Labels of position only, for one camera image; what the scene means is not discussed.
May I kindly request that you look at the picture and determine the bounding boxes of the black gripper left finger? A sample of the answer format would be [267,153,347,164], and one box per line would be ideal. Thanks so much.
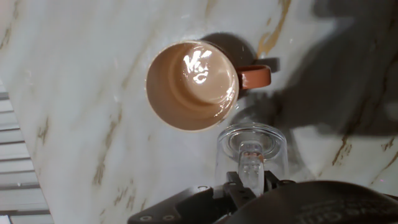
[127,170,257,224]

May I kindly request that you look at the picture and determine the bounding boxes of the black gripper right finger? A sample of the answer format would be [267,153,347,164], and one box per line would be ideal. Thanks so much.
[264,169,297,191]

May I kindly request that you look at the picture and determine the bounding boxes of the clear glass mug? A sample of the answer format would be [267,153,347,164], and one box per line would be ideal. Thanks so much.
[214,122,290,197]

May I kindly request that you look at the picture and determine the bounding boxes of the white marble pattern board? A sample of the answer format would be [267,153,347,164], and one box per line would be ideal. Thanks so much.
[0,0,398,224]

